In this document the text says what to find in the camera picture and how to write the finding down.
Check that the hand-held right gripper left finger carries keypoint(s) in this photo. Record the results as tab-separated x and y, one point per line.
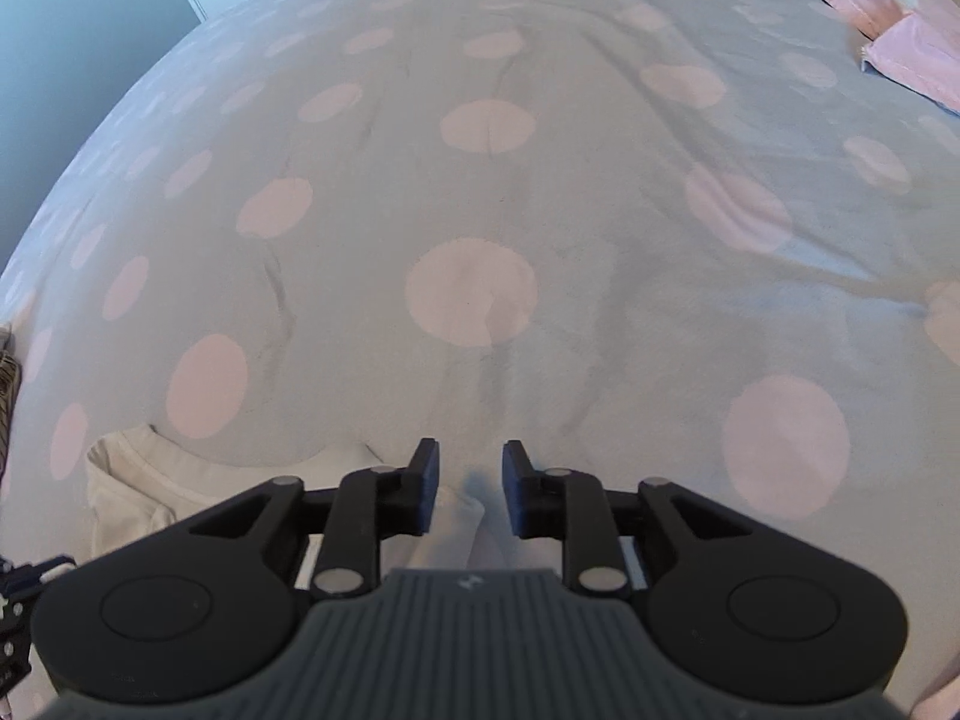
427	487

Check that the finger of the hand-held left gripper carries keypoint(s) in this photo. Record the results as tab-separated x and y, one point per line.
30	577
11	645

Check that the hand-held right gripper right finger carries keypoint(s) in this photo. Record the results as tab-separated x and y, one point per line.
514	491

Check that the cream shirt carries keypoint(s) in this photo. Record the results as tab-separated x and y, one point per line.
225	476

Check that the striped olive garment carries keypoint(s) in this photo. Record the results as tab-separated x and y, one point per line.
6	382

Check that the grey bed cover pink dots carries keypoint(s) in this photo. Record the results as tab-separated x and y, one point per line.
525	165

